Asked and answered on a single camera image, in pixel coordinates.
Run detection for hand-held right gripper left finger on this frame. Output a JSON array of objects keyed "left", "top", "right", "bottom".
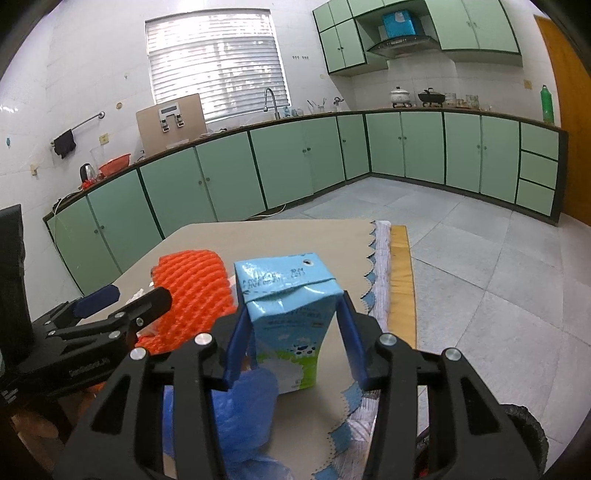
[{"left": 52, "top": 302, "right": 254, "bottom": 480}]

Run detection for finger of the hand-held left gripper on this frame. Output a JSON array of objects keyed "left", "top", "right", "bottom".
[
  {"left": 29, "top": 284, "right": 122, "bottom": 330},
  {"left": 43, "top": 287, "right": 173, "bottom": 348}
]

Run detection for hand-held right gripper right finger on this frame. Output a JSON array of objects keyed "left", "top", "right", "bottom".
[{"left": 335, "top": 293, "right": 542, "bottom": 480}]

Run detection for orange foam net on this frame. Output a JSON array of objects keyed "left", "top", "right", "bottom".
[{"left": 134, "top": 249, "right": 239, "bottom": 356}]

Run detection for blue milk carton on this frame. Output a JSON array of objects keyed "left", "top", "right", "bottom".
[{"left": 233, "top": 251, "right": 344, "bottom": 396}]

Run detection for blue plastic bag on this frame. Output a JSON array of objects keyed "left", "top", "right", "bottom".
[{"left": 163, "top": 355, "right": 296, "bottom": 480}]

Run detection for white blue lace cloth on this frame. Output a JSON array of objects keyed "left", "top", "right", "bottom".
[{"left": 314, "top": 220, "right": 394, "bottom": 480}]

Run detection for yellow underlay cloth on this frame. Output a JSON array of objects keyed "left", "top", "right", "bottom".
[{"left": 389, "top": 224, "right": 417, "bottom": 352}]

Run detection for black chair back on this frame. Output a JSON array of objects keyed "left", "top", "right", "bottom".
[{"left": 0, "top": 204, "right": 37, "bottom": 365}]

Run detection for beige tablecloth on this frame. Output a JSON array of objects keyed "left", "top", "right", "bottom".
[{"left": 9, "top": 220, "right": 393, "bottom": 480}]

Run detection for red plastic basin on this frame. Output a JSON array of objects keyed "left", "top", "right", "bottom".
[{"left": 98, "top": 154, "right": 132, "bottom": 177}]

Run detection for black hanging cloth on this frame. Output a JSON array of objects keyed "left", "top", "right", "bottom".
[{"left": 52, "top": 129, "right": 77, "bottom": 160}]

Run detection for brown cardboard box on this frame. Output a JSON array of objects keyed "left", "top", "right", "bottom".
[{"left": 135, "top": 93, "right": 208, "bottom": 156}]

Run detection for steel towel bar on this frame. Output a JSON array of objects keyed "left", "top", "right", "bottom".
[{"left": 50, "top": 111, "right": 106, "bottom": 147}]

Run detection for green lower kitchen cabinets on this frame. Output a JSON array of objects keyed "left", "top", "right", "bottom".
[{"left": 43, "top": 109, "right": 568, "bottom": 297}]

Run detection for green kitchen cabinets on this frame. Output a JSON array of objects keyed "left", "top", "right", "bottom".
[
  {"left": 312, "top": 0, "right": 524, "bottom": 77},
  {"left": 43, "top": 109, "right": 568, "bottom": 297}
]

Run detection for steel kitchen faucet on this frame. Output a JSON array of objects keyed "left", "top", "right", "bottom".
[{"left": 263, "top": 87, "right": 281, "bottom": 121}]

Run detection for white window blind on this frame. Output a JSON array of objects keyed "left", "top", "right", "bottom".
[{"left": 145, "top": 10, "right": 293, "bottom": 123}]

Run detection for black wok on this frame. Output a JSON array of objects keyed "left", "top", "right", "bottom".
[{"left": 417, "top": 87, "right": 447, "bottom": 108}]

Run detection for dark range hood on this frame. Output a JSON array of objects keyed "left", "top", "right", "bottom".
[{"left": 366, "top": 35, "right": 441, "bottom": 60}]

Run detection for green bottle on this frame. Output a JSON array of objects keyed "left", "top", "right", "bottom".
[{"left": 540, "top": 84, "right": 555, "bottom": 125}]

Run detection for wooden door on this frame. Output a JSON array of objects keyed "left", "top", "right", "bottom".
[{"left": 533, "top": 14, "right": 591, "bottom": 228}]

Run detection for green upper kitchen cabinets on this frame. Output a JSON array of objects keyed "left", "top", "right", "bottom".
[{"left": 312, "top": 0, "right": 524, "bottom": 77}]

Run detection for white floor cable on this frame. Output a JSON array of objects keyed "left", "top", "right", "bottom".
[{"left": 248, "top": 202, "right": 288, "bottom": 221}]

